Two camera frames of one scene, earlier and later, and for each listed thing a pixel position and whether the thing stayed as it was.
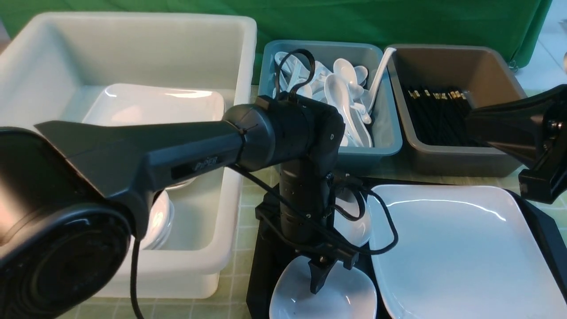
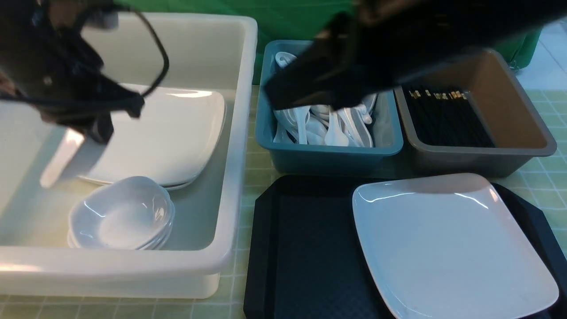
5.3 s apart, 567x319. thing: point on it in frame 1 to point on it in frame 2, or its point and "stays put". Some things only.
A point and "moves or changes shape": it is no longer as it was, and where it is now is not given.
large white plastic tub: (52, 67) stays put
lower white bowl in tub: (171, 218) stays put
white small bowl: (346, 293) moves or changes shape
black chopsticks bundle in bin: (438, 117) stays put
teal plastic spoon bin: (387, 138) stays put
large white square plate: (464, 252) moves or changes shape
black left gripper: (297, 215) to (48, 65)
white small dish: (357, 231) moves or changes shape
